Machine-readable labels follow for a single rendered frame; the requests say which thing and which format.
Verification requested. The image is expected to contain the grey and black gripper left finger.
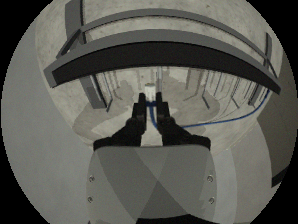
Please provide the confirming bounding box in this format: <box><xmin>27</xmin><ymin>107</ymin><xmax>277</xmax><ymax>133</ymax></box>
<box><xmin>93</xmin><ymin>93</ymin><xmax>147</xmax><ymax>151</ymax></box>

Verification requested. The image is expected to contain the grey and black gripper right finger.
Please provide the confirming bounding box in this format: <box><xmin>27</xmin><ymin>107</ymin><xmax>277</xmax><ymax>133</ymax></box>
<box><xmin>156</xmin><ymin>92</ymin><xmax>211</xmax><ymax>150</ymax></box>

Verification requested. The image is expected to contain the blue patch cord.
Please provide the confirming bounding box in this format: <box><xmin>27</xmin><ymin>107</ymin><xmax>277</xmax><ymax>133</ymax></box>
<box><xmin>149</xmin><ymin>94</ymin><xmax>267</xmax><ymax>128</ymax></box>

